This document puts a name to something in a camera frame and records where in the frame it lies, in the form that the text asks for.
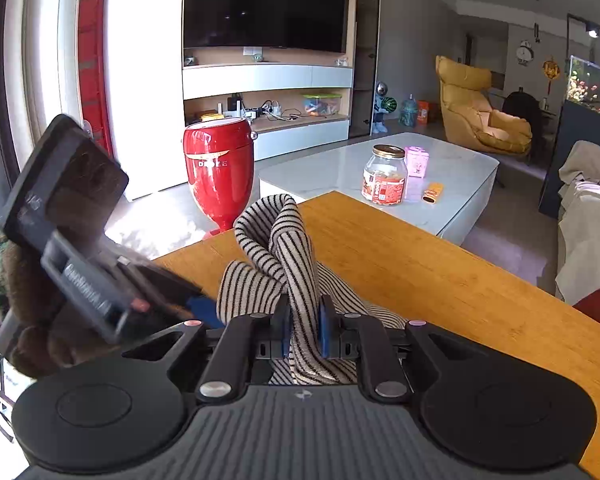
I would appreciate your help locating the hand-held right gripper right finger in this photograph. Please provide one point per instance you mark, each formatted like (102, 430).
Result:
(324, 332)

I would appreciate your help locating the white coffee table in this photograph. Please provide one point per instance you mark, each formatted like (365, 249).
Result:
(330, 165)

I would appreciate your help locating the beige blanket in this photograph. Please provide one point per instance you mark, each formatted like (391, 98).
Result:
(587, 165)

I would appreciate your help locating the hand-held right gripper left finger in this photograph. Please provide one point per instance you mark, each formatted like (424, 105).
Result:
(281, 332)

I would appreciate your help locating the blue water bottle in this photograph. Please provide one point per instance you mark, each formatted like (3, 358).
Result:
(408, 112)

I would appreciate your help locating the black television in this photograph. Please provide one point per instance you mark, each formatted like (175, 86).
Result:
(265, 5)

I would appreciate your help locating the dark cabinet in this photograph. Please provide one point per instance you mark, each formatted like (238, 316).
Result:
(580, 160)

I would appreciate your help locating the red round bin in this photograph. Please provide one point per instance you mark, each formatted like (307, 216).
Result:
(217, 165)

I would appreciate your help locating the hanging red gold ornament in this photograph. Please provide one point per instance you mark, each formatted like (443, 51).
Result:
(551, 70)

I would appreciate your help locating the grey sofa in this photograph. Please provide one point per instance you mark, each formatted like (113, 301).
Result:
(590, 240)

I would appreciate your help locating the ceiling spotlight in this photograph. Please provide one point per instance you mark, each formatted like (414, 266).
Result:
(593, 32)

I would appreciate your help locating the wall clock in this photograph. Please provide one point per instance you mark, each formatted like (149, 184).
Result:
(524, 54)

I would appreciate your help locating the red vertical panel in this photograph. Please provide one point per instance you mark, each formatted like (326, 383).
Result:
(92, 75)

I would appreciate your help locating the clear storage box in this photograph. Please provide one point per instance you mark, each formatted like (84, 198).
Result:
(321, 105)

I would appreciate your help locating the striped pants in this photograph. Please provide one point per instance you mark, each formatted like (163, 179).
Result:
(280, 240)

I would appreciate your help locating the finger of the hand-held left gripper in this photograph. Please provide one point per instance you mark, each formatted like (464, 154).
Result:
(202, 310)

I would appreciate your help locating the small orange packet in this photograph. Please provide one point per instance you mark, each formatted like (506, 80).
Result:
(432, 193)

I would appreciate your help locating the fish tank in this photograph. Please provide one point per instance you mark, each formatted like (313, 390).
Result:
(592, 85)

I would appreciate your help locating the television wall cabinet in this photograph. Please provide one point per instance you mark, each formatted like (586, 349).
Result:
(265, 80)

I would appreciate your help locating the pink box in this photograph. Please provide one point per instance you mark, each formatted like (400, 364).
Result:
(416, 162)

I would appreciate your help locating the person's left hand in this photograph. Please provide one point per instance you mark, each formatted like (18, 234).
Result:
(30, 290)

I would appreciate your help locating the orange box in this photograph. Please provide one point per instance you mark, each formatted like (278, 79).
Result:
(423, 114)

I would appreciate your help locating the yellow armchair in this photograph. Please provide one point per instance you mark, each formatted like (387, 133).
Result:
(472, 110)

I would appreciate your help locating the glass jar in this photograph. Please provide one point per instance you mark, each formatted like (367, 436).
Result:
(384, 180)

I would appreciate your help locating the astronaut figurine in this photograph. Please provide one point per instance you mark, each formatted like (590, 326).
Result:
(380, 107)

